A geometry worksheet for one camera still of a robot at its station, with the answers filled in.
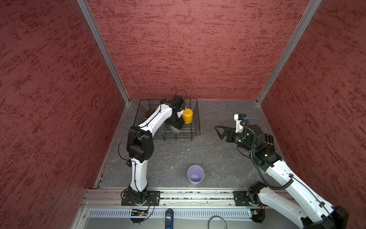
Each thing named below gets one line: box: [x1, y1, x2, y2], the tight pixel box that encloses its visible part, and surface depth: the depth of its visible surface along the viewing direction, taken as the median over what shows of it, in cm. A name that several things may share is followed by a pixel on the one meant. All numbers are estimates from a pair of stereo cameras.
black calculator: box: [264, 133, 274, 146], surface depth 97 cm
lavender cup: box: [187, 165, 205, 186], surface depth 74 cm
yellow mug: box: [182, 106, 194, 125], surface depth 100 cm
